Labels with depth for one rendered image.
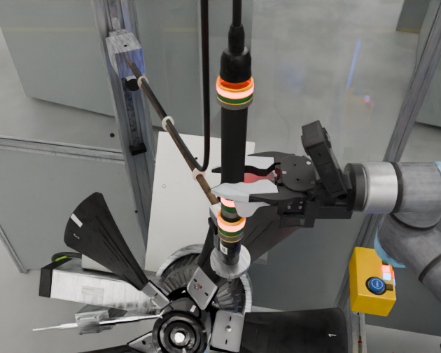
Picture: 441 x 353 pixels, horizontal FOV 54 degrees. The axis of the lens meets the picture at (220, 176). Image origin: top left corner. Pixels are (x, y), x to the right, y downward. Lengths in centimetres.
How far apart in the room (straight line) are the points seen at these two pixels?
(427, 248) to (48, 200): 167
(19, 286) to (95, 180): 103
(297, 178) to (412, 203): 16
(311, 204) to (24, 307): 214
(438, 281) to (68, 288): 86
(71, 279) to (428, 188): 87
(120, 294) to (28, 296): 151
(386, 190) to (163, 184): 69
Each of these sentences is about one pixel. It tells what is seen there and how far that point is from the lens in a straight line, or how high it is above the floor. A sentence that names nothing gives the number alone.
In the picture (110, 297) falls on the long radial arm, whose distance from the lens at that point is 116.
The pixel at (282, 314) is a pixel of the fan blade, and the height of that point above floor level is 118.
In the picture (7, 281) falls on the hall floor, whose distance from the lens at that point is 273.
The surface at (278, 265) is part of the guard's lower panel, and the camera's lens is 200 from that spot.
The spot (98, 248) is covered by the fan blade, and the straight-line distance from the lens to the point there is 102.
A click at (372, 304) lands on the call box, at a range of 127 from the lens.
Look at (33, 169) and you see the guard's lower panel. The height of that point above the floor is 86.
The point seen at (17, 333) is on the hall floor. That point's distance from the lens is 253.
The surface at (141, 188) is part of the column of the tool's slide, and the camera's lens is 155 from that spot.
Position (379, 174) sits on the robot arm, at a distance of 63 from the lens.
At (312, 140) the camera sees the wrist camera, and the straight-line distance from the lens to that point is 55.
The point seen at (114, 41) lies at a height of 157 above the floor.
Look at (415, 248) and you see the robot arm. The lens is 71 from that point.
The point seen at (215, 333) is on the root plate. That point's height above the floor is 119.
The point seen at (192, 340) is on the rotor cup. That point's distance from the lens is 95.
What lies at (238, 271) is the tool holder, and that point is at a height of 146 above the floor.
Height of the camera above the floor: 208
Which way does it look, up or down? 44 degrees down
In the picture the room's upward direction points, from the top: straight up
